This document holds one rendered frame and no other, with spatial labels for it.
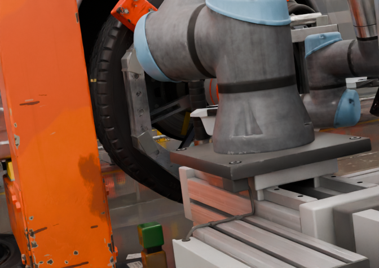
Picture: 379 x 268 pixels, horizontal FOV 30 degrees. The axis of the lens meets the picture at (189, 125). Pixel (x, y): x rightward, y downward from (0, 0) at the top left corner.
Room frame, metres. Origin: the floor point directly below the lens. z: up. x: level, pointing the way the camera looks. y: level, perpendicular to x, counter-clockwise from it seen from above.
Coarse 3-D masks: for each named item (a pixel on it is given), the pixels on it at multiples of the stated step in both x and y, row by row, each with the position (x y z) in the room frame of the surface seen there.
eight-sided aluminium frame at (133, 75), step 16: (304, 48) 1.94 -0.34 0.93; (128, 64) 1.74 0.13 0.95; (304, 64) 1.93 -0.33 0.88; (128, 80) 1.75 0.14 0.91; (144, 80) 1.75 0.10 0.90; (304, 80) 1.94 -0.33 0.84; (128, 96) 1.78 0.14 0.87; (144, 96) 1.75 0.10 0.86; (144, 112) 1.75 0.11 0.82; (144, 128) 1.79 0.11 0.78; (144, 144) 1.74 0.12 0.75; (160, 160) 1.76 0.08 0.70; (176, 176) 1.77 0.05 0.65
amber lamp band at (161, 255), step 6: (144, 252) 1.28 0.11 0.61; (156, 252) 1.27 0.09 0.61; (162, 252) 1.27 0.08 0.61; (144, 258) 1.26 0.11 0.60; (150, 258) 1.26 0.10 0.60; (156, 258) 1.26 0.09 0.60; (162, 258) 1.26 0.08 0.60; (144, 264) 1.27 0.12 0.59; (150, 264) 1.26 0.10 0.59; (156, 264) 1.26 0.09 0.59; (162, 264) 1.26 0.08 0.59
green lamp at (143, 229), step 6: (150, 222) 1.29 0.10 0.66; (156, 222) 1.29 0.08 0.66; (138, 228) 1.28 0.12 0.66; (144, 228) 1.26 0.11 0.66; (150, 228) 1.26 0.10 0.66; (156, 228) 1.26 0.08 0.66; (138, 234) 1.29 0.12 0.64; (144, 234) 1.26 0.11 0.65; (150, 234) 1.26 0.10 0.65; (156, 234) 1.26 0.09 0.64; (162, 234) 1.27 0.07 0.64; (144, 240) 1.26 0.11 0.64; (150, 240) 1.26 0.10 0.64; (156, 240) 1.26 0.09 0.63; (162, 240) 1.27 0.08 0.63; (144, 246) 1.26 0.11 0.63; (150, 246) 1.26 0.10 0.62; (156, 246) 1.26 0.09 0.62
